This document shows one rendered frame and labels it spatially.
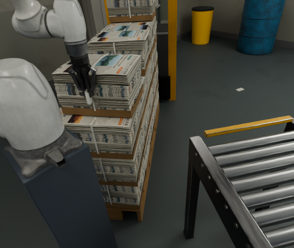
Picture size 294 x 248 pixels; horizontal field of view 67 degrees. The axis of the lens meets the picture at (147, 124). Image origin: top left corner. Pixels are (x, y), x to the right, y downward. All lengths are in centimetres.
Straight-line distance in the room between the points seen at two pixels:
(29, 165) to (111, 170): 69
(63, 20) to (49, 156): 51
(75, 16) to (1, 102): 46
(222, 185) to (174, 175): 110
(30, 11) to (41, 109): 47
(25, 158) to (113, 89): 52
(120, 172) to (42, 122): 76
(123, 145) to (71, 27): 59
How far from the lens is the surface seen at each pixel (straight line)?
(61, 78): 114
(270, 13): 448
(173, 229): 165
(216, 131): 105
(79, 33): 95
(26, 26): 102
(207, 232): 166
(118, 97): 106
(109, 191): 147
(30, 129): 64
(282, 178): 96
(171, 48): 264
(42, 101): 62
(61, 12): 94
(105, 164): 128
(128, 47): 150
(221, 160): 94
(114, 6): 209
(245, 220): 79
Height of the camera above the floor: 145
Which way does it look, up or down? 36 degrees down
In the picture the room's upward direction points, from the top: 4 degrees counter-clockwise
